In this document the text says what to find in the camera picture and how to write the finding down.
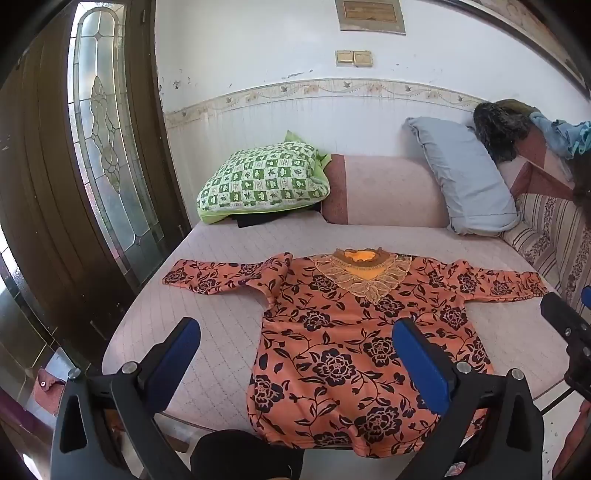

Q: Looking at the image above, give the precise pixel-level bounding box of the wooden door with stained glass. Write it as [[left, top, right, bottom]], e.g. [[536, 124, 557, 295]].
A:
[[0, 0, 194, 416]]

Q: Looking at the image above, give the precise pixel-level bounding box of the striped floral cushion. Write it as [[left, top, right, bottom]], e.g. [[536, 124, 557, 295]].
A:
[[501, 193, 591, 303]]

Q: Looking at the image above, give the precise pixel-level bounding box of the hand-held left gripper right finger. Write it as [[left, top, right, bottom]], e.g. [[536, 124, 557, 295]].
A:
[[392, 318, 546, 480]]

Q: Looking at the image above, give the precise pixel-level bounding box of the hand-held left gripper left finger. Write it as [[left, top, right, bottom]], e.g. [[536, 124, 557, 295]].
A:
[[50, 316, 202, 480]]

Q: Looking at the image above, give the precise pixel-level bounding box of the pink footwear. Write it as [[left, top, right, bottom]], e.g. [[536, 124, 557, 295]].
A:
[[33, 366, 70, 417]]

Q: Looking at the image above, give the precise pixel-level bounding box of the framed wall plaque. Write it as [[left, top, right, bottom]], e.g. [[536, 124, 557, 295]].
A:
[[335, 0, 407, 35]]

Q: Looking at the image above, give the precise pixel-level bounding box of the dark fur garment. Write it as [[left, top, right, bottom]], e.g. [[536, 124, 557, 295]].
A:
[[473, 99, 542, 163]]

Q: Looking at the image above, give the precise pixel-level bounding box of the person's dark clothed leg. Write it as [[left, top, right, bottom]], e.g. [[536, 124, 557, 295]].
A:
[[191, 429, 306, 480]]

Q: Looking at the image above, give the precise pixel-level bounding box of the orange floral blouse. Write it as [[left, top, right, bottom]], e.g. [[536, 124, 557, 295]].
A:
[[161, 247, 549, 459]]

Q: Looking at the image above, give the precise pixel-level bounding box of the dark cloth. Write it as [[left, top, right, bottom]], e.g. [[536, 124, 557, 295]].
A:
[[235, 203, 323, 229]]

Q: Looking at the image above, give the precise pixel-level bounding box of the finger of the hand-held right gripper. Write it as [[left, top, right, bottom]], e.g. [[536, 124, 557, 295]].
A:
[[540, 285, 591, 398]]

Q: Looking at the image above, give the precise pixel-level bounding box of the pink bolster cushion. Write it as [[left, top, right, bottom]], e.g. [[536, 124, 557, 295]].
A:
[[321, 154, 451, 228]]

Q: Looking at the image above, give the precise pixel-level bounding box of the dark wooden window frame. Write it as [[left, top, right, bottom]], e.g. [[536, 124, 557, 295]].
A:
[[443, 0, 591, 86]]

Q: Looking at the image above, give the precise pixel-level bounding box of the pink quilted bed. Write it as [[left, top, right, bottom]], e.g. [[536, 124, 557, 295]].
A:
[[102, 213, 575, 446]]

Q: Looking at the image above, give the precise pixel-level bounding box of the blue cloth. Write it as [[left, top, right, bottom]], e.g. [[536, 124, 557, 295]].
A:
[[530, 111, 591, 158]]

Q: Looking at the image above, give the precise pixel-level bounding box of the green patterned pillow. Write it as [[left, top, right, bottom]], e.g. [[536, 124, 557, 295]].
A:
[[197, 130, 332, 225]]

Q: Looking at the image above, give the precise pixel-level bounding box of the light blue pillow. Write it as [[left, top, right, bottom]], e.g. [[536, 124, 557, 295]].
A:
[[403, 116, 522, 236]]

